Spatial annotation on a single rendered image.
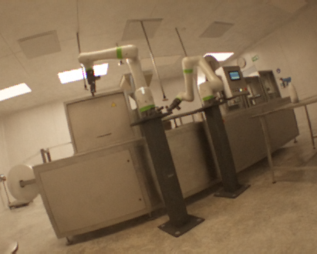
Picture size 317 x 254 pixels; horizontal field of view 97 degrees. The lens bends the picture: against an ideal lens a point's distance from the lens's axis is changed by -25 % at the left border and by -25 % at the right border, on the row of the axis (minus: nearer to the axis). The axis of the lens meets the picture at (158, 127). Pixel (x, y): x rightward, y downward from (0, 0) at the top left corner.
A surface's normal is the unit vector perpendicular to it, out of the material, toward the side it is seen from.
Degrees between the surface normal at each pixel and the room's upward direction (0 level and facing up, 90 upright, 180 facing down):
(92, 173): 90
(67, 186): 90
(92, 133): 90
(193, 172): 90
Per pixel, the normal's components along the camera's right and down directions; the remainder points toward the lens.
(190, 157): 0.32, -0.14
